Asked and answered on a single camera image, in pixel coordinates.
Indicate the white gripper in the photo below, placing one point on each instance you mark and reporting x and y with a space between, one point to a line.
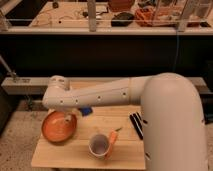
68 117

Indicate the small blue bottle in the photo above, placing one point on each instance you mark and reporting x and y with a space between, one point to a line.
86 111

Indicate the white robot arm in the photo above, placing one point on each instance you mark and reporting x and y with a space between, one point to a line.
173 120

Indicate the orange ceramic bowl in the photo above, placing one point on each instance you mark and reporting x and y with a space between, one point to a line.
55 129

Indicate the white mug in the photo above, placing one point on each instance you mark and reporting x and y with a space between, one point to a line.
98 145

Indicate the wooden table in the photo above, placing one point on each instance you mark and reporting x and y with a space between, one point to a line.
90 128

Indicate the orange toy carrot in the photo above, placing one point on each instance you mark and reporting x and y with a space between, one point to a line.
112 139

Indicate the background workbench with clutter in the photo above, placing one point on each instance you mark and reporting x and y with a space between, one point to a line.
93 17

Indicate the black object on bench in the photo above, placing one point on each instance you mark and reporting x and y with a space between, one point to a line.
122 19

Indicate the orange box on bench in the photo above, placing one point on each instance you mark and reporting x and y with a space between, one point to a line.
150 17

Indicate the grey metal rail beam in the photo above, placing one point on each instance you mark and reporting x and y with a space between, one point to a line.
37 85

